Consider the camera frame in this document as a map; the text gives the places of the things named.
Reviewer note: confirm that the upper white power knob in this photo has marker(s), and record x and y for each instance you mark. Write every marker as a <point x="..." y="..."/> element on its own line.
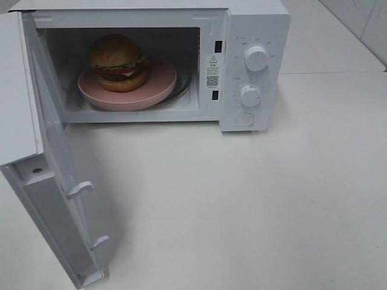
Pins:
<point x="256" y="57"/>

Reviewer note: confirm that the white microwave oven body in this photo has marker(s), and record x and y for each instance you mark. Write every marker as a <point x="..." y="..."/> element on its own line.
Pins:
<point x="182" y="33"/>

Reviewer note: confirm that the round white door button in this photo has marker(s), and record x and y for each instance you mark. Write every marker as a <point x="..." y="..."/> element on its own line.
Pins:
<point x="245" y="119"/>

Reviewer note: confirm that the lower white timer knob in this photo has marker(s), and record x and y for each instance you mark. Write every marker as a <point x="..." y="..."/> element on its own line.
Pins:
<point x="250" y="95"/>

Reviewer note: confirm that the white microwave door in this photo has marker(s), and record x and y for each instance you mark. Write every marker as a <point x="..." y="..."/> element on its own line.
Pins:
<point x="35" y="156"/>

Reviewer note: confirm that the pink round plate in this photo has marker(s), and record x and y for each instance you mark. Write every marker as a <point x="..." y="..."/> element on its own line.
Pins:
<point x="160" y="84"/>

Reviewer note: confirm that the burger with lettuce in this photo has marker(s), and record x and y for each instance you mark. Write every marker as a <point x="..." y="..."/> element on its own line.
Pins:
<point x="119" y="63"/>

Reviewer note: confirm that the white warning label sticker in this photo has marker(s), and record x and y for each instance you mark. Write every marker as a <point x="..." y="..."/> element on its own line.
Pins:
<point x="212" y="65"/>

